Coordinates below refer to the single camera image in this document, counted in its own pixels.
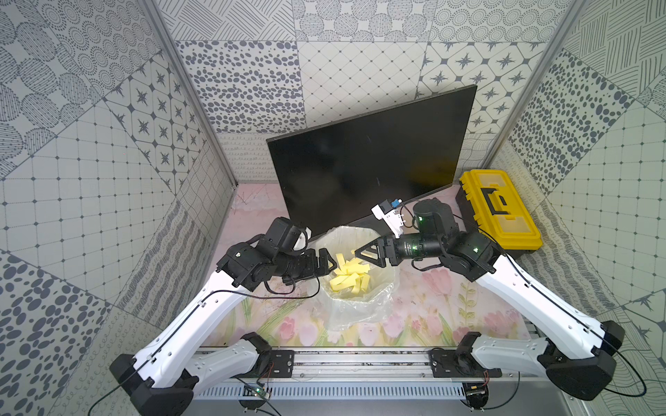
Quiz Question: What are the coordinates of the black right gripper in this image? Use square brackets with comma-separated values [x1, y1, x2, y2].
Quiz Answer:
[354, 231, 444, 269]

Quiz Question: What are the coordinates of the bin with clear plastic liner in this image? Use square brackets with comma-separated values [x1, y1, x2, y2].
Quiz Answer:
[315, 226, 399, 331]

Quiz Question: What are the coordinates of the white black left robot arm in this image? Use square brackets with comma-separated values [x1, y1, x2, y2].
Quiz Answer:
[110, 217, 338, 415]

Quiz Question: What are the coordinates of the pile of yellow sticky notes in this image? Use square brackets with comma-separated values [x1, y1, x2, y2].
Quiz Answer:
[330, 253, 370, 295]

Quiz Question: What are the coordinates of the black computer monitor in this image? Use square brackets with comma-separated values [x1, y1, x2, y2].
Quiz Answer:
[267, 85, 477, 236]

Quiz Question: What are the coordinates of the floral pink table mat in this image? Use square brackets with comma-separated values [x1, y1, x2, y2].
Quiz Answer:
[202, 184, 530, 347]

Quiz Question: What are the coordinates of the yellow black toolbox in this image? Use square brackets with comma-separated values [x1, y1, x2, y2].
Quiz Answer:
[456, 169, 543, 258]

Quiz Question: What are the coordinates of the small green circuit board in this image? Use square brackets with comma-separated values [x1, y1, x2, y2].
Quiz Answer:
[243, 385, 271, 401]

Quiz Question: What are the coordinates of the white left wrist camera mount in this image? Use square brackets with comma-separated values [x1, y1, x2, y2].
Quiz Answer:
[293, 228, 311, 252]

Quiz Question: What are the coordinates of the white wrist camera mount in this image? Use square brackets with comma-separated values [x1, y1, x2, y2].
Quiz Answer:
[293, 228, 311, 252]
[371, 199, 405, 239]

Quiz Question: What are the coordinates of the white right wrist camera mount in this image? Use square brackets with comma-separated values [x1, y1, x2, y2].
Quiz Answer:
[371, 199, 405, 239]

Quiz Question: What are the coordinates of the black motor under rail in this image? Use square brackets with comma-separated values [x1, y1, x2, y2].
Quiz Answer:
[461, 382, 489, 410]

